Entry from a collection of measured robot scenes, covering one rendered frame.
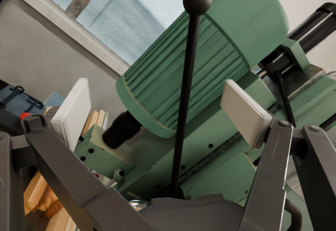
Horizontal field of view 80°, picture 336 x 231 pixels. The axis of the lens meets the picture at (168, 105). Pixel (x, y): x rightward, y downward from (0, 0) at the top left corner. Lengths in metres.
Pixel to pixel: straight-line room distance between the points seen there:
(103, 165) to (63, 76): 1.52
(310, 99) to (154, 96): 0.30
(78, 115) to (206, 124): 0.31
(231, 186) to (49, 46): 1.73
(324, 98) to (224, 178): 0.24
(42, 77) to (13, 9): 0.53
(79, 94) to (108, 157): 0.36
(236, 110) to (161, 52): 0.23
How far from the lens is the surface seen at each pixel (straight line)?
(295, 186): 0.50
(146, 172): 0.50
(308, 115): 0.48
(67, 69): 1.95
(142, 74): 0.39
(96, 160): 0.52
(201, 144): 0.46
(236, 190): 0.42
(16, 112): 0.55
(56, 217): 0.53
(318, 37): 0.53
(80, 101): 0.17
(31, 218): 0.55
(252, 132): 0.17
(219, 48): 0.36
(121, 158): 0.52
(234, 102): 0.19
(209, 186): 0.46
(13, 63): 2.06
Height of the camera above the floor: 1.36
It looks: 15 degrees down
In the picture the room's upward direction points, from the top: 48 degrees clockwise
